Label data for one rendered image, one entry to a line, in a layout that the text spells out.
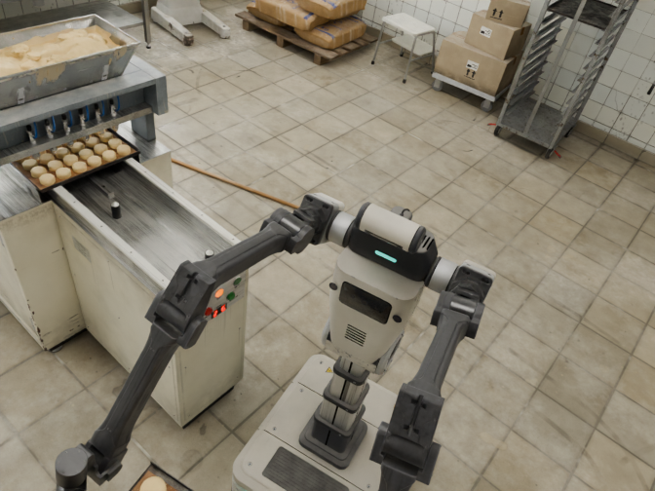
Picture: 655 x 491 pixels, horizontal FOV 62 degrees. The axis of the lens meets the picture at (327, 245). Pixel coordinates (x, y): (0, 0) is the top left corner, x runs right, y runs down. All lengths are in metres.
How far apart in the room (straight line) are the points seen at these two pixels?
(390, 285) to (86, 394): 1.62
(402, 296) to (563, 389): 1.77
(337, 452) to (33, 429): 1.25
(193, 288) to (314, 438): 1.18
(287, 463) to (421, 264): 1.03
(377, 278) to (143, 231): 0.94
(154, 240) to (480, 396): 1.69
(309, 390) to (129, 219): 0.97
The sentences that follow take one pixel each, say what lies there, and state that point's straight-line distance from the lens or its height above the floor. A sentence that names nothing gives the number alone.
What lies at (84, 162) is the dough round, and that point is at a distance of 2.27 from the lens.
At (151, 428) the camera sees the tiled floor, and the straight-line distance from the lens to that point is 2.50.
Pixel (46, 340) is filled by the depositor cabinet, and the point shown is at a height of 0.15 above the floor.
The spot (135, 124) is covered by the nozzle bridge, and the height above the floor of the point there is 0.89.
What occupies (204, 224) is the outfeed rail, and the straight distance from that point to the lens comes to 1.97.
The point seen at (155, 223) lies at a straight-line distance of 2.05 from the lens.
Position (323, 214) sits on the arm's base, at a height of 1.27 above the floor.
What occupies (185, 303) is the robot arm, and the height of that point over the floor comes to 1.37.
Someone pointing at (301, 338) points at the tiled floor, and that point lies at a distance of 2.75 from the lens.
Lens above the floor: 2.19
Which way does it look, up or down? 43 degrees down
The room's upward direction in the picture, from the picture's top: 11 degrees clockwise
